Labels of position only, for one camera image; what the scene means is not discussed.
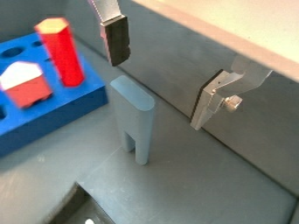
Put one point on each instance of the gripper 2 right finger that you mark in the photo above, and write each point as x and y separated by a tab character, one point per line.
221	92

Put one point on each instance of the red pentagon peg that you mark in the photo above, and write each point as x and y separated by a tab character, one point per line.
25	84

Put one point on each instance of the blue square-circle object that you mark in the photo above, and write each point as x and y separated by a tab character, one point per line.
136	109

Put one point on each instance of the blue shape-sorter base block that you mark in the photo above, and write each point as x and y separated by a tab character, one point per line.
54	109

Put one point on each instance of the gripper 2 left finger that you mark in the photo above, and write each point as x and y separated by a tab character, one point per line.
114	29

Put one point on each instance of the red hexagonal peg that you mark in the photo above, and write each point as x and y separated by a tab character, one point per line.
55	34

